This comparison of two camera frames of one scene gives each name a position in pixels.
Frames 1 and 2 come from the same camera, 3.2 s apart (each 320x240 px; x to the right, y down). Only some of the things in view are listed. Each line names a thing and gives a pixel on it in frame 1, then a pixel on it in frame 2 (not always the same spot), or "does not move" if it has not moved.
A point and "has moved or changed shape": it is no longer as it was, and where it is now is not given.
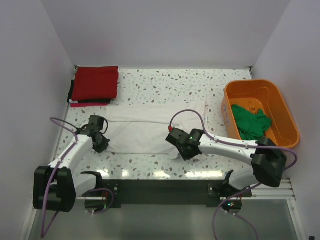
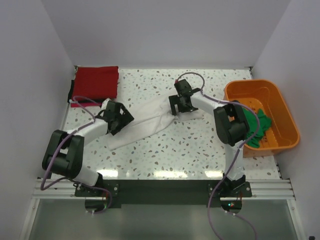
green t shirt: x=251 y=125 does not move
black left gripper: x=103 y=146 to x=126 y=119
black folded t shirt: x=70 y=97 does not move
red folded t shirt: x=95 y=82 does not move
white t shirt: x=141 y=128 has moved or changed shape
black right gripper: x=186 y=156 to x=174 y=100
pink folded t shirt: x=88 y=104 does not move
